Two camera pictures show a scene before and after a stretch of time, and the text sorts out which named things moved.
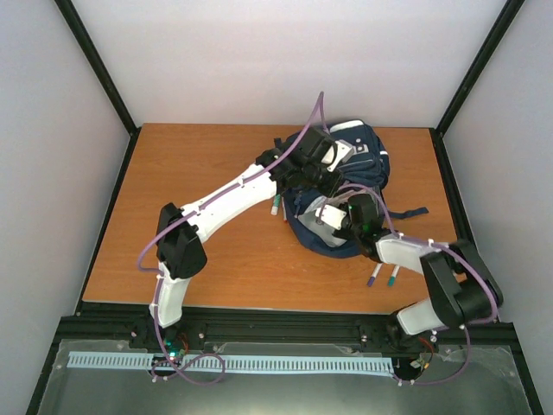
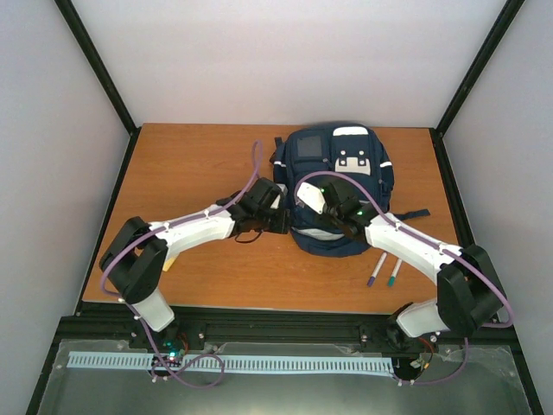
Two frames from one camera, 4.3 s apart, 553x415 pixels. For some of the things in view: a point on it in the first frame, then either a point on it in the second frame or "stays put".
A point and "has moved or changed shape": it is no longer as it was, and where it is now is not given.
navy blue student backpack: [314, 212] has moved or changed shape
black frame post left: [73, 21] stays put
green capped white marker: [391, 280] stays put
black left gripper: [331, 188] -> [282, 226]
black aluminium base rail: [128, 327] stays put
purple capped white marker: [376, 271] stays put
